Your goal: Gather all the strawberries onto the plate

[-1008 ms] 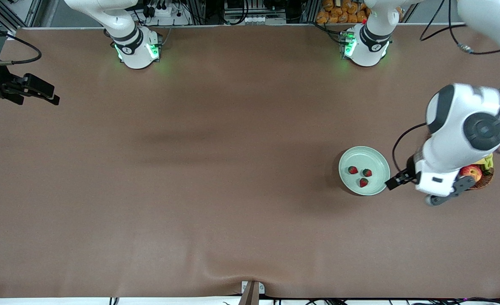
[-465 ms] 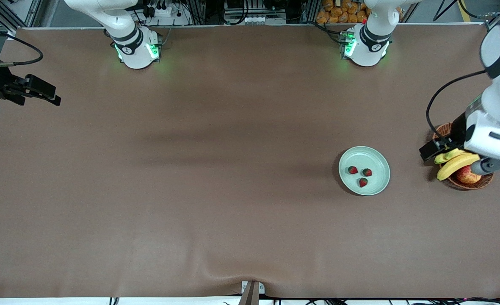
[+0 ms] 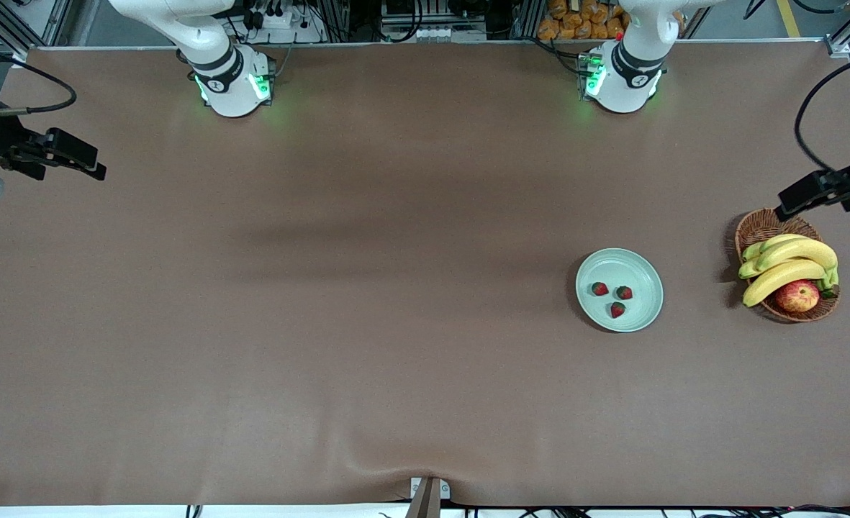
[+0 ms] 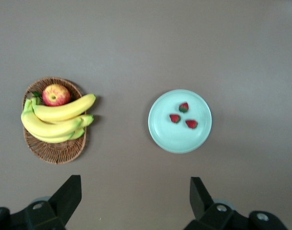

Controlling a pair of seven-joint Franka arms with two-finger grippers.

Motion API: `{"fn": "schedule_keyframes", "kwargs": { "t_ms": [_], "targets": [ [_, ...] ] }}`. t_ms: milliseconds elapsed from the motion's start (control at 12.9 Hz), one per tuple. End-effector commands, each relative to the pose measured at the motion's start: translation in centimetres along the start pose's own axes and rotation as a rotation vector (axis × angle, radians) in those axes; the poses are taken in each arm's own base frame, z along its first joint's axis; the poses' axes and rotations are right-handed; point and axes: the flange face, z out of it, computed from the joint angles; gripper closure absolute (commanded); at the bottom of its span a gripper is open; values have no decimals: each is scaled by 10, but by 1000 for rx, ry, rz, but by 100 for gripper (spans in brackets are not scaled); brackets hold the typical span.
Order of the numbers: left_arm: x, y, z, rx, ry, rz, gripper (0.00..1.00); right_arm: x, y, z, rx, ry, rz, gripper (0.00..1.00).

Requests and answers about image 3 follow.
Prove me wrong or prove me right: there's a large yellow banana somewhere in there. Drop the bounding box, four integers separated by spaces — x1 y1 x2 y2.
742 259 827 309
754 237 838 273

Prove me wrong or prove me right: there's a white socket strip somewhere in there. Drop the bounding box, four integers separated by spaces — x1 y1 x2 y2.
410 27 487 42

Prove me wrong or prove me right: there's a bag of orange bread rolls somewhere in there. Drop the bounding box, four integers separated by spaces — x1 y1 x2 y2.
538 0 684 41

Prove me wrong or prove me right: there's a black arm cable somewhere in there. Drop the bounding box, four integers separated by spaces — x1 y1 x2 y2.
0 36 78 118
794 52 850 173

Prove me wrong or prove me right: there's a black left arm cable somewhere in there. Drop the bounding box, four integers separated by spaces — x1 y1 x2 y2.
794 52 850 173

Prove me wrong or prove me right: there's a red apple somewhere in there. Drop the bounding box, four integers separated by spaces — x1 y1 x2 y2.
775 280 820 314

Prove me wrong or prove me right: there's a pale green round plate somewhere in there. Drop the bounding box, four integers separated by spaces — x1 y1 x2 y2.
575 247 664 333

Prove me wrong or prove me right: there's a brown table mat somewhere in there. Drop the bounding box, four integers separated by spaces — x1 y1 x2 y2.
0 40 850 508

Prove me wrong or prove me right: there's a grey camera stand post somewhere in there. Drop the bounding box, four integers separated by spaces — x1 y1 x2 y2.
404 478 442 518

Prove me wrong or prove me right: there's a brown wicker basket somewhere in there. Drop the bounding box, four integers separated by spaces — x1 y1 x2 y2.
734 208 841 324

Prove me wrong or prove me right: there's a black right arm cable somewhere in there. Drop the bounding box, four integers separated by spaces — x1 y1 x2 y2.
0 36 78 118

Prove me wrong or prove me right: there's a white power strip with plugs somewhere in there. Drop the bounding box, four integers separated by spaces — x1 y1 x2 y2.
241 4 299 31

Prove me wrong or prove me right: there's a metal clamp bracket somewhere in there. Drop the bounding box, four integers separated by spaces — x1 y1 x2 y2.
410 477 451 500

